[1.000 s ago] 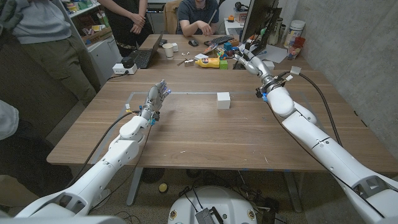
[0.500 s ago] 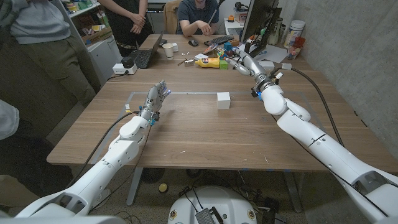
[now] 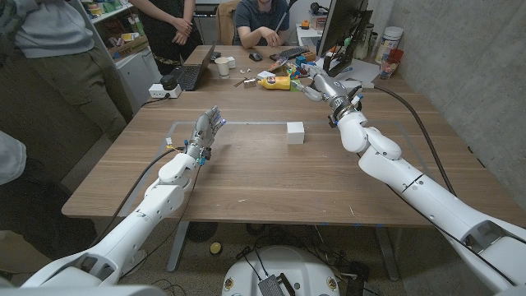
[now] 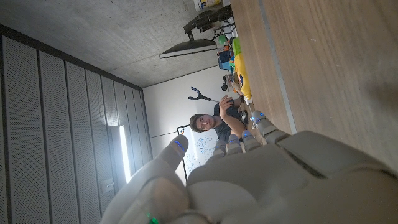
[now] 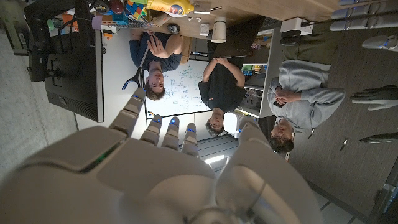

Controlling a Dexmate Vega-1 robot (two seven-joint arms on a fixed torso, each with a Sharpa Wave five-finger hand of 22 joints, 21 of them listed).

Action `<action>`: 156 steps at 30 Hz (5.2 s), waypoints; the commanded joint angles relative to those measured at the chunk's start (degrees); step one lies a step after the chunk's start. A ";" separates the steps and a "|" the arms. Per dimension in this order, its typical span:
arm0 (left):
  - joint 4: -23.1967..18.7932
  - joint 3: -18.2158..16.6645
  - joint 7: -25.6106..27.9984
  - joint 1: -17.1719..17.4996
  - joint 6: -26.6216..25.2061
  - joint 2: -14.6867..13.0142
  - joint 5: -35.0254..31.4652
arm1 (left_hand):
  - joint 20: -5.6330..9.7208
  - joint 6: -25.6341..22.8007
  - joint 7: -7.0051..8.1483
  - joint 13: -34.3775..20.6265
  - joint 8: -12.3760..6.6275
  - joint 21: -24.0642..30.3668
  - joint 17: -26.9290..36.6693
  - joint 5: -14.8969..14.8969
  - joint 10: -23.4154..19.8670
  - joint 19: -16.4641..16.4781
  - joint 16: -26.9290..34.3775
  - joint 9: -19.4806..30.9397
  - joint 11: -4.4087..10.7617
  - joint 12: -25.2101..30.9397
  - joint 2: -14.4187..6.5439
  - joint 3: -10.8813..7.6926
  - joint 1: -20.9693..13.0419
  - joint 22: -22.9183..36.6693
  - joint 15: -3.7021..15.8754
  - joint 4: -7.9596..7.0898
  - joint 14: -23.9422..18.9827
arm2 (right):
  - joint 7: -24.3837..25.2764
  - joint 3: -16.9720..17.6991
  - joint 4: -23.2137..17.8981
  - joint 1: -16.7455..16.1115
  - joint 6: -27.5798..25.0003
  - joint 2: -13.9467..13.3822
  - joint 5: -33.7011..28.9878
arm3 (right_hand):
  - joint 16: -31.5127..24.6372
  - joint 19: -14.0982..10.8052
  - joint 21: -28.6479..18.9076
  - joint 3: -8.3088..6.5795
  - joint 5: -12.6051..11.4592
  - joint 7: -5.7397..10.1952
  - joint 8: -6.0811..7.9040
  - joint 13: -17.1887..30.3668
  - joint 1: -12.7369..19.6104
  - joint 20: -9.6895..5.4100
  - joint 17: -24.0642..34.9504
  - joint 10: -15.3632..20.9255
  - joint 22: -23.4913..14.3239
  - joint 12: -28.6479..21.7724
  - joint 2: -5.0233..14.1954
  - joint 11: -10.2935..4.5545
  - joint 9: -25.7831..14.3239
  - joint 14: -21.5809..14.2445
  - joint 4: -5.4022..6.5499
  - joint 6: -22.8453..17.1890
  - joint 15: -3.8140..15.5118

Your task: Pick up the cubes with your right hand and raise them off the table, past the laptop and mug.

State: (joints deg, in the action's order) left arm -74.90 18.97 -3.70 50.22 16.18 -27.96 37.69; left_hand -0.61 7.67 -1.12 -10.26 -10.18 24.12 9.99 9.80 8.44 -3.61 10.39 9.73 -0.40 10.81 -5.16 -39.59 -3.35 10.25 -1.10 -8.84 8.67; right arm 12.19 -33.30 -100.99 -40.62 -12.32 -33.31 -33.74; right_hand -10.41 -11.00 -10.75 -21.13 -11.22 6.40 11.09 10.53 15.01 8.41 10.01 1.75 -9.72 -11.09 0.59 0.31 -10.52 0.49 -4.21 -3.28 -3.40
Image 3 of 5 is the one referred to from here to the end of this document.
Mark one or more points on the black laptop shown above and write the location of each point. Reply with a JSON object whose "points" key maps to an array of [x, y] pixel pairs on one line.
{"points": [[189, 76]]}

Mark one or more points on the black floor fan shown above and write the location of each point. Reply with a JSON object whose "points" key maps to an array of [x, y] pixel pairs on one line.
{"points": [[201, 231]]}

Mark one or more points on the yellow mustard bottle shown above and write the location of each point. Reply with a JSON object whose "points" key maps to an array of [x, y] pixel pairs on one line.
{"points": [[276, 83]]}

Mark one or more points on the white power strip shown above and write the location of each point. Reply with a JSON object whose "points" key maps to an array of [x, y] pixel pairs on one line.
{"points": [[156, 91]]}

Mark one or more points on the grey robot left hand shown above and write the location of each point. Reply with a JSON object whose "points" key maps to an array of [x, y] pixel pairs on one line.
{"points": [[204, 129]]}

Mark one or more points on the white shelf with goods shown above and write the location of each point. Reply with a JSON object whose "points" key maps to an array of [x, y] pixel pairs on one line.
{"points": [[119, 24]]}

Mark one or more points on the person in black clothes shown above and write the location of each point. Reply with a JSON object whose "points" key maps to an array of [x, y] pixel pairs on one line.
{"points": [[164, 29]]}

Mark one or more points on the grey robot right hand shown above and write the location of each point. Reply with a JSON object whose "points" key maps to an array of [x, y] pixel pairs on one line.
{"points": [[333, 88]]}

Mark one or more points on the black power adapter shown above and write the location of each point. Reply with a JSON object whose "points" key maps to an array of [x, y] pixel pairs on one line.
{"points": [[168, 82]]}

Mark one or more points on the white cabinet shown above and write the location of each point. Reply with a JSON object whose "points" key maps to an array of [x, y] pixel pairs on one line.
{"points": [[137, 76]]}

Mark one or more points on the white paper sheet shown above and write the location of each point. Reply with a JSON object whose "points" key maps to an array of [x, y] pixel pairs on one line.
{"points": [[365, 70]]}

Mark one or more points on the blue cube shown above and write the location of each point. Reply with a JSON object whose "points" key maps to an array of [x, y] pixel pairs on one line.
{"points": [[301, 61]]}

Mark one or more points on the yellow ball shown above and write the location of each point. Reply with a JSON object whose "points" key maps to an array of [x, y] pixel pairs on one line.
{"points": [[215, 248]]}

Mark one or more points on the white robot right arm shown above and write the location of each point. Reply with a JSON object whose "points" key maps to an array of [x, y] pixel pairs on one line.
{"points": [[431, 193]]}

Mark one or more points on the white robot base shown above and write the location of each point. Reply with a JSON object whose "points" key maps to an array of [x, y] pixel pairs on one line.
{"points": [[287, 267]]}

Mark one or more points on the colourful toy block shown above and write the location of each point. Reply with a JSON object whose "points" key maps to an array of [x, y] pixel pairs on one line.
{"points": [[292, 73]]}

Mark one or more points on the black computer mouse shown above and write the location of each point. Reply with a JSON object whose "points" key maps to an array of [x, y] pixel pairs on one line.
{"points": [[255, 56]]}

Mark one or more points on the white paper cup mug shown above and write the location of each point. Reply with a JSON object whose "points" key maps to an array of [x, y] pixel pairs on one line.
{"points": [[223, 66]]}

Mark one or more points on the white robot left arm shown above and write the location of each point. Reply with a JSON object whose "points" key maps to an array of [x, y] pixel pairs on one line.
{"points": [[135, 226]]}

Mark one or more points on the orange brick block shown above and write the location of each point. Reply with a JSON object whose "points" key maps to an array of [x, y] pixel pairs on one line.
{"points": [[310, 56]]}

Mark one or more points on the white canister with blue label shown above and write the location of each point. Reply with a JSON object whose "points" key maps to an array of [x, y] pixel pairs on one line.
{"points": [[388, 43]]}

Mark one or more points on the white right wrist tag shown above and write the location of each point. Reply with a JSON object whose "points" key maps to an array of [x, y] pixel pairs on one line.
{"points": [[356, 100]]}

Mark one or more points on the white cube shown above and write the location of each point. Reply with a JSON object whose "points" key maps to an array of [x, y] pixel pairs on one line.
{"points": [[295, 133]]}

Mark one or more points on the operator person in grey shirt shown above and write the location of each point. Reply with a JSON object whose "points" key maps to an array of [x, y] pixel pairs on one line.
{"points": [[41, 214]]}

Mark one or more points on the person in grey hoodie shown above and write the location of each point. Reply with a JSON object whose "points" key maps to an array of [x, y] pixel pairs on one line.
{"points": [[74, 61]]}

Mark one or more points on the black computer monitor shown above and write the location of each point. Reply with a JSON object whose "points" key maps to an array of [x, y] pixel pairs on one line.
{"points": [[343, 66]]}

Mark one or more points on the flat white box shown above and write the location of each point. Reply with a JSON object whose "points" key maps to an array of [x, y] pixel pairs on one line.
{"points": [[363, 84]]}

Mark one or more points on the black keyboard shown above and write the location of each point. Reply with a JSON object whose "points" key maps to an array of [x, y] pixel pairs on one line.
{"points": [[289, 53]]}

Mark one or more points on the grey table leg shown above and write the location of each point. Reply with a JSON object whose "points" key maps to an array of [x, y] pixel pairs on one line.
{"points": [[177, 248], [386, 255]]}

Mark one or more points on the black headphones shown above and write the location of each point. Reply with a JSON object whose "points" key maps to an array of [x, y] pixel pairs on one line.
{"points": [[316, 7]]}

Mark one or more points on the green cube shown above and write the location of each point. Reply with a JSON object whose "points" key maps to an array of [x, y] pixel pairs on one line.
{"points": [[293, 87]]}

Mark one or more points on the person in blue-grey t-shirt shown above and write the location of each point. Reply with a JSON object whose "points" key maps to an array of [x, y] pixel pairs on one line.
{"points": [[259, 16]]}

